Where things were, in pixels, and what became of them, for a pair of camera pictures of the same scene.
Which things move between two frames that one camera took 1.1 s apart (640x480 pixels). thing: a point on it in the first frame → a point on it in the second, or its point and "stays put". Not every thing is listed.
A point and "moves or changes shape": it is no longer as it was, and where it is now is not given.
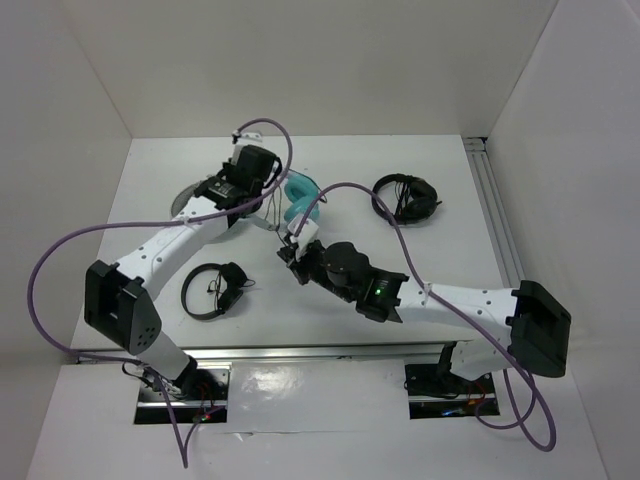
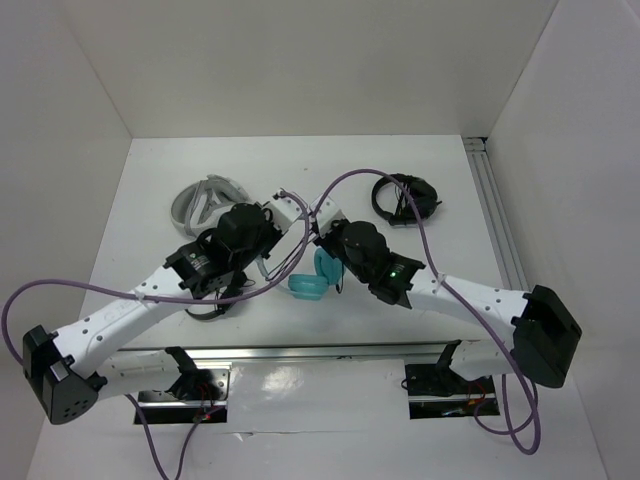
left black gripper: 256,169 → 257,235
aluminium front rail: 301,352 stays put
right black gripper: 288,254 → 325,241
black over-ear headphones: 415,200 stays put
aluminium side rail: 486,175 stays put
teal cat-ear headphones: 300,191 moves or changes shape
